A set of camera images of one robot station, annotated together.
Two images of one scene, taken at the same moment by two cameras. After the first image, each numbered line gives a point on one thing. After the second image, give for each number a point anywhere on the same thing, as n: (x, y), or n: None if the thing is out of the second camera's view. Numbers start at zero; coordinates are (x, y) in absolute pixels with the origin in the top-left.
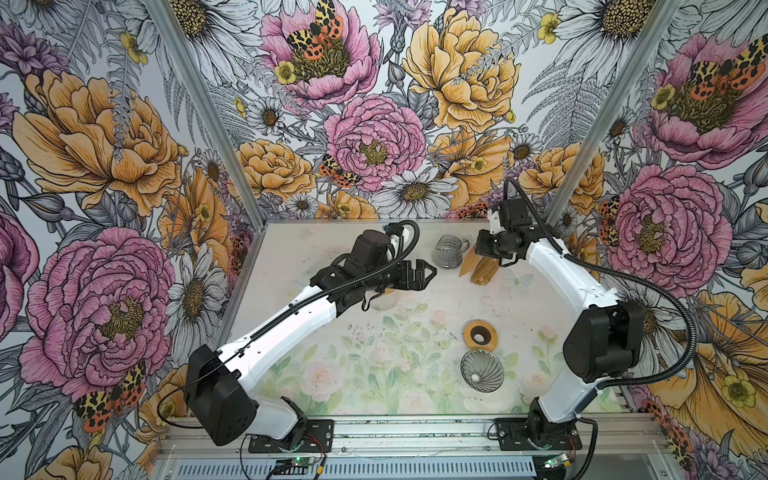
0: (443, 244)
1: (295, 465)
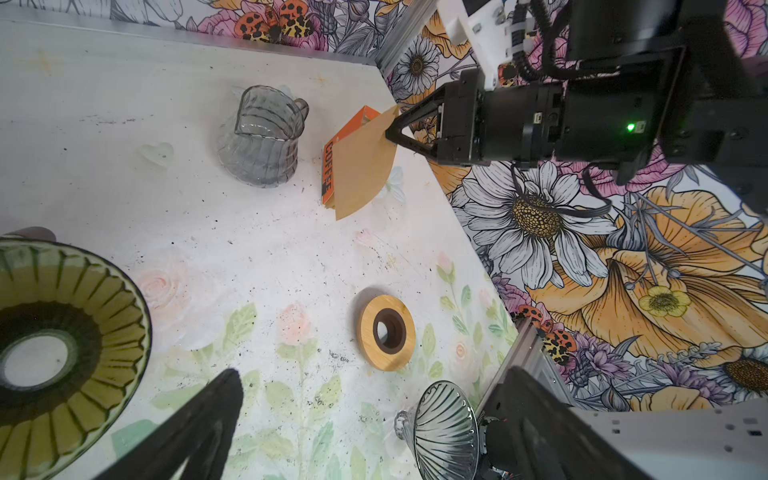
0: (259, 143)
1: None
